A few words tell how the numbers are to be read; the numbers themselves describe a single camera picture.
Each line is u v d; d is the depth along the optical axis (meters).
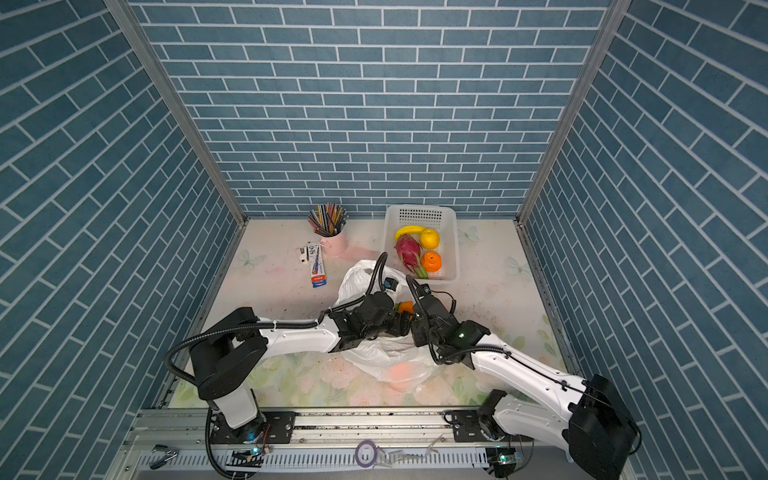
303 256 1.07
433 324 0.61
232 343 0.52
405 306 0.86
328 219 1.03
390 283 0.77
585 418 0.40
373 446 0.71
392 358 0.71
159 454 0.70
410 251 1.02
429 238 1.08
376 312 0.67
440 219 1.14
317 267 1.05
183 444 0.71
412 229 1.12
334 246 1.04
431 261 1.02
